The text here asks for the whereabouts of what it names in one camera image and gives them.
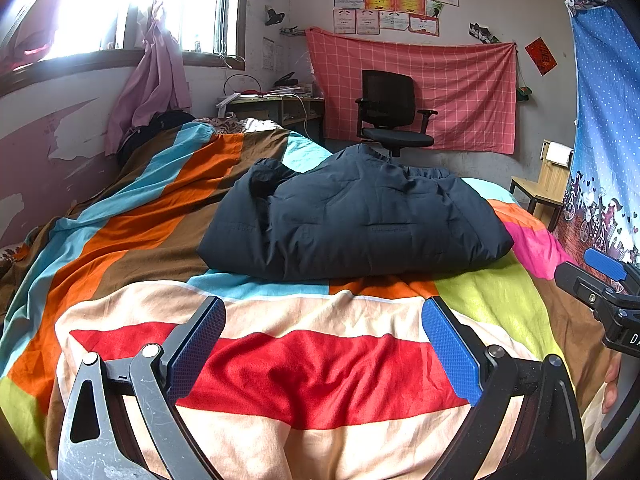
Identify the dark wall photo cluster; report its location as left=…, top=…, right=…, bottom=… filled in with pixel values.
left=468, top=22, right=501, bottom=45

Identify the floral patterned pillow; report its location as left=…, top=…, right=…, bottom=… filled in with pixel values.
left=197, top=115, right=288, bottom=136

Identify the black bag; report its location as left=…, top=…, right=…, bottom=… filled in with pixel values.
left=117, top=110, right=196, bottom=166

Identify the group of wall certificates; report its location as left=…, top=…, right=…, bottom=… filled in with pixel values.
left=333, top=0, right=460, bottom=37

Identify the red checkered wall cloth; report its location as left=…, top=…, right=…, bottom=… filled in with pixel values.
left=305, top=27, right=518, bottom=156

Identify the bright window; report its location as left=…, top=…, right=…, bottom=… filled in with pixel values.
left=0, top=0, right=248, bottom=91

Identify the colourful striped bed sheet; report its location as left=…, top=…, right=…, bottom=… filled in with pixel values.
left=0, top=120, right=616, bottom=480

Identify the cluttered wooden desk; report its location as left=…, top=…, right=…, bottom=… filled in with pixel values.
left=216, top=91, right=326, bottom=143

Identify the dark navy padded jacket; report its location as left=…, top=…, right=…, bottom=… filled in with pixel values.
left=196, top=144, right=516, bottom=281

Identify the small wooden chair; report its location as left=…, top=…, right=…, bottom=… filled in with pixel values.
left=509, top=140, right=576, bottom=233

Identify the red paper wall decoration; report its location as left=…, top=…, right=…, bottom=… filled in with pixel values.
left=525, top=36, right=558, bottom=77

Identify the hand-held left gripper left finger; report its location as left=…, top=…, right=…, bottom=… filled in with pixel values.
left=56, top=296, right=227, bottom=480

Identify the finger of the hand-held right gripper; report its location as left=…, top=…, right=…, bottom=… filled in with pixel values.
left=584, top=247, right=640, bottom=296
left=554, top=260, right=617, bottom=320

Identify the blue dotted printed curtain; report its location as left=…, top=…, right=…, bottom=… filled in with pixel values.
left=555, top=0, right=640, bottom=266

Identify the pink hanging cloth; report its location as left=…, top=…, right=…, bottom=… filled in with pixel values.
left=104, top=0, right=193, bottom=158

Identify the black office chair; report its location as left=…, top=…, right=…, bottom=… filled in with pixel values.
left=356, top=70, right=439, bottom=158

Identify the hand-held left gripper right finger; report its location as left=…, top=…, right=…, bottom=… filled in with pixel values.
left=421, top=296, right=587, bottom=480

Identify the person's right hand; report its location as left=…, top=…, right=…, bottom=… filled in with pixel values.
left=601, top=354, right=622, bottom=414

